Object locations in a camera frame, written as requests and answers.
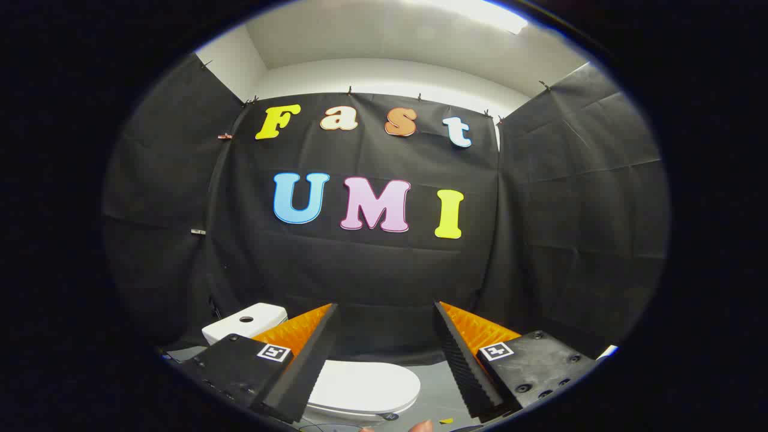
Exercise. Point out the white toilet body with tank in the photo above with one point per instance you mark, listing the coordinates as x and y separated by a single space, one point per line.
270 317

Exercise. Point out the black backdrop cloth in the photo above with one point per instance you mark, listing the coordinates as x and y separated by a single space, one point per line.
384 270

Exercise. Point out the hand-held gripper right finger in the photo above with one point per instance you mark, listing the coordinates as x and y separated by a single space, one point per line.
465 372

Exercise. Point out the white toilet lid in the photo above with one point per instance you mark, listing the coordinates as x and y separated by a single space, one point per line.
366 384

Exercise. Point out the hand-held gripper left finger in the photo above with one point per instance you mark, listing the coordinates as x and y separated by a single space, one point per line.
312 366

